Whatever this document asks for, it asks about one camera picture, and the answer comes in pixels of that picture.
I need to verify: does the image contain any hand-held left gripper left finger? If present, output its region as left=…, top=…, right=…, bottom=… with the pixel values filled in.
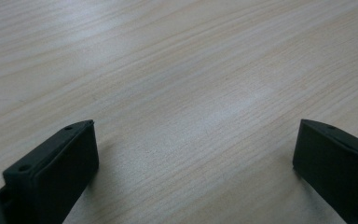
left=0, top=119, right=100, bottom=224

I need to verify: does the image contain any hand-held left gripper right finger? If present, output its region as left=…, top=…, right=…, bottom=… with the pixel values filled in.
left=292, top=119, right=358, bottom=224

